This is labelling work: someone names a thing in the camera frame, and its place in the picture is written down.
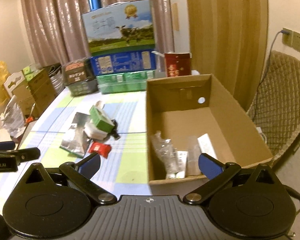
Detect white box with frog print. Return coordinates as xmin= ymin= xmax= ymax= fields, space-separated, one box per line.
xmin=197 ymin=133 xmax=219 ymax=161

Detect silver foil packet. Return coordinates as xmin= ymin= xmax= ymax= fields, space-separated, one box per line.
xmin=60 ymin=127 xmax=87 ymax=158

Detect clear plastic box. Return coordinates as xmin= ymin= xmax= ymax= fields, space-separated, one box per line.
xmin=186 ymin=135 xmax=203 ymax=176

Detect yellow curtain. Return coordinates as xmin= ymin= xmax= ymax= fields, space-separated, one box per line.
xmin=185 ymin=0 xmax=269 ymax=111

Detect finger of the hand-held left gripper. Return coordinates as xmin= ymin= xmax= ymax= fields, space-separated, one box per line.
xmin=0 ymin=141 xmax=16 ymax=151
xmin=6 ymin=147 xmax=41 ymax=166

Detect white plug adapter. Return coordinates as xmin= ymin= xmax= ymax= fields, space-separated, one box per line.
xmin=83 ymin=121 xmax=108 ymax=140

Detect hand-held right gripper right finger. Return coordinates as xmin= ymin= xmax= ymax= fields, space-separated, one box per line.
xmin=183 ymin=153 xmax=280 ymax=205

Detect brown cardboard box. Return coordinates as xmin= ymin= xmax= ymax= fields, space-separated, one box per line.
xmin=145 ymin=74 xmax=274 ymax=196

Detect black box with green print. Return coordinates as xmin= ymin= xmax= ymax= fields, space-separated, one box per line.
xmin=68 ymin=81 xmax=99 ymax=96

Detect cow print milk carton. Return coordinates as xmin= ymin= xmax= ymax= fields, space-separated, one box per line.
xmin=81 ymin=0 xmax=156 ymax=57

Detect dark wooden box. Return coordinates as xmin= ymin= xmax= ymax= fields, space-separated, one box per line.
xmin=9 ymin=129 xmax=26 ymax=143

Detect grey charging cable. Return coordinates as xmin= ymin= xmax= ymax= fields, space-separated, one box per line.
xmin=254 ymin=30 xmax=290 ymax=101

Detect white plastic bag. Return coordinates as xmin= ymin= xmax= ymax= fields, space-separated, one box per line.
xmin=0 ymin=95 xmax=26 ymax=137

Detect red snack packet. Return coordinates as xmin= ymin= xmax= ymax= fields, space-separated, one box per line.
xmin=87 ymin=141 xmax=112 ymax=159

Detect small green boxes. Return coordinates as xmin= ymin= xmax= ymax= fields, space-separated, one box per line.
xmin=22 ymin=64 xmax=41 ymax=81

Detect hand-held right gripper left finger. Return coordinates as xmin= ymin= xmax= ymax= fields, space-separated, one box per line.
xmin=20 ymin=152 xmax=118 ymax=205

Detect orange-handled tool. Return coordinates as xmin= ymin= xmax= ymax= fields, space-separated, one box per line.
xmin=26 ymin=102 xmax=37 ymax=125

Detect red paper bag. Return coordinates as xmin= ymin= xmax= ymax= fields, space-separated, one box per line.
xmin=164 ymin=52 xmax=193 ymax=78

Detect small green box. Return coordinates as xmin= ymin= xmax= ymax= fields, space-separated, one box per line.
xmin=89 ymin=105 xmax=115 ymax=133

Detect brown storage carton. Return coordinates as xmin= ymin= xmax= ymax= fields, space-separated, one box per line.
xmin=14 ymin=63 xmax=63 ymax=118

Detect clear packaging with metal hooks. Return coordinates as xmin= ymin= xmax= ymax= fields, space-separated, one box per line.
xmin=150 ymin=131 xmax=179 ymax=180

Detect stainless steel pot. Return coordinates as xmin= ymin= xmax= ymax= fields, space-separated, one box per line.
xmin=50 ymin=66 xmax=66 ymax=96

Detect wall socket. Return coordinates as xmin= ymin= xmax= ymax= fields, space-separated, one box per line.
xmin=282 ymin=27 xmax=300 ymax=53

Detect white medicine box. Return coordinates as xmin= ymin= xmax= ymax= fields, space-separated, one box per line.
xmin=176 ymin=150 xmax=188 ymax=178

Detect blue printed carton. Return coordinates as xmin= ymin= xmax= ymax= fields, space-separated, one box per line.
xmin=90 ymin=50 xmax=157 ymax=77

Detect green shrink-wrapped drink pack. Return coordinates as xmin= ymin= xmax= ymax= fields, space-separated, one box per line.
xmin=96 ymin=70 xmax=156 ymax=95

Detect brown curtain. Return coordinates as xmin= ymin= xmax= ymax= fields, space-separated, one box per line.
xmin=19 ymin=0 xmax=171 ymax=67

